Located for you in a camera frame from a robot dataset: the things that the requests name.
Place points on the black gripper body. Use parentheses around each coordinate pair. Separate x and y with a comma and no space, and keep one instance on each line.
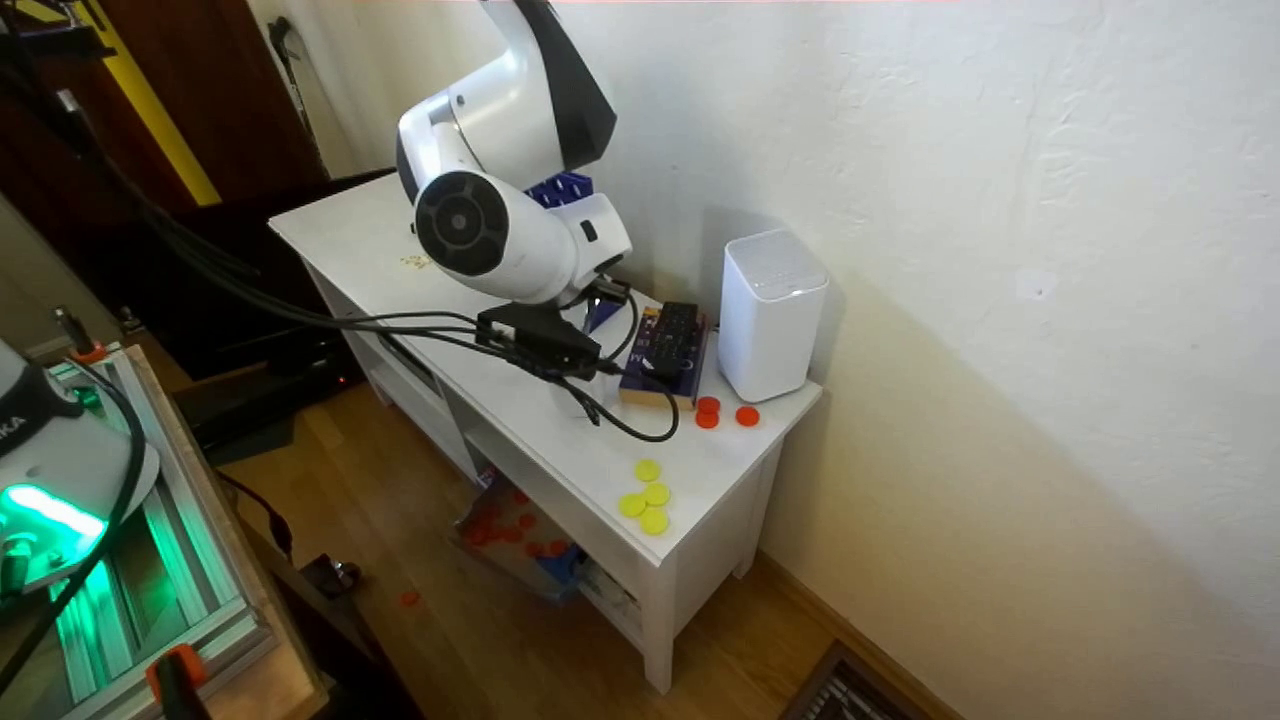
(538,339)

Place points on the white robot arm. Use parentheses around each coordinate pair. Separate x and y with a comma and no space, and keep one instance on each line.
(485,168)

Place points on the white shelf table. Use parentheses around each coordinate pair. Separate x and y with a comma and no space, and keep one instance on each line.
(481,410)

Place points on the dark box with wooden edge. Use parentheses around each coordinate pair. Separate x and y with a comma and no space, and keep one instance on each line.
(665,352)

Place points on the blue connect four grid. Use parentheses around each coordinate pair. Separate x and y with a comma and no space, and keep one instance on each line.
(597,233)

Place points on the yellow game disc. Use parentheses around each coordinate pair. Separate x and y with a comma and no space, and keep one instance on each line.
(655,523)
(646,470)
(657,495)
(635,504)

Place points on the red game disc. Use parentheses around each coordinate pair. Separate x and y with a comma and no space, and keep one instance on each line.
(704,415)
(748,416)

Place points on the colourful box under shelf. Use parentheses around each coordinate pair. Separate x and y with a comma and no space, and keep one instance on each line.
(508,535)

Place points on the white box speaker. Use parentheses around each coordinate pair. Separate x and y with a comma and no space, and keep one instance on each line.
(771,314)

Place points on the floor vent grille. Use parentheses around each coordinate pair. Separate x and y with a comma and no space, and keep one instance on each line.
(847,688)

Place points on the aluminium rail frame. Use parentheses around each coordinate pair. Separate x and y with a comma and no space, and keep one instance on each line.
(171,575)

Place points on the orange clamp handle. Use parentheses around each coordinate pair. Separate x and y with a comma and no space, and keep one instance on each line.
(173,686)

